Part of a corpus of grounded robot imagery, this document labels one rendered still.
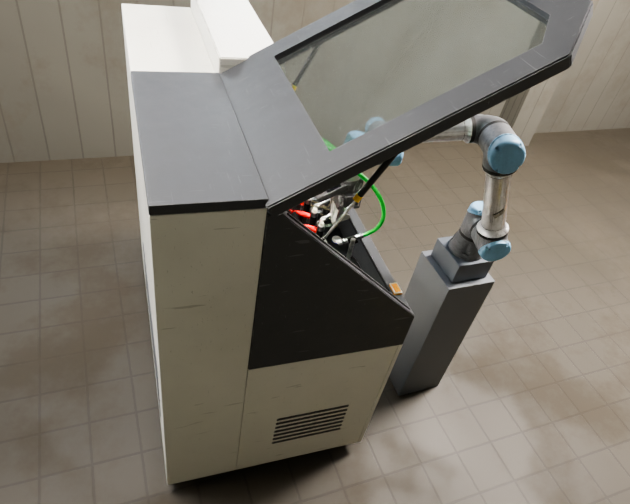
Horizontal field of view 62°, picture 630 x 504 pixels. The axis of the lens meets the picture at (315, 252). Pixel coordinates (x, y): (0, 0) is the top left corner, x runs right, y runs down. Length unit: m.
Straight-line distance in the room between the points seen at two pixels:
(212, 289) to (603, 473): 2.25
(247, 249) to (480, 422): 1.86
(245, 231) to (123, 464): 1.47
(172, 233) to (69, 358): 1.66
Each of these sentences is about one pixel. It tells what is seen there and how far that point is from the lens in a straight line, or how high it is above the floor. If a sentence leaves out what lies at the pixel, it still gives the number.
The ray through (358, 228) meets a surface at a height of 0.95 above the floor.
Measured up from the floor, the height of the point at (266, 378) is 0.72.
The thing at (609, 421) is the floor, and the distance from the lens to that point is 3.33.
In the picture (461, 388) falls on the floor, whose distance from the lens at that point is 2.99.
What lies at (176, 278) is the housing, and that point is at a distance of 1.40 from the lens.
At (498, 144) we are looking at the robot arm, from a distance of 1.80.
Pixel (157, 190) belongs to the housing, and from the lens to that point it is 1.29.
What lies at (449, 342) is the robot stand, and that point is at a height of 0.40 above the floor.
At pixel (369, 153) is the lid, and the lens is 1.28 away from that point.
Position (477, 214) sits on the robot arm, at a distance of 2.15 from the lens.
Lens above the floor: 2.26
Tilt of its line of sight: 41 degrees down
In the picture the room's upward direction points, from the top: 12 degrees clockwise
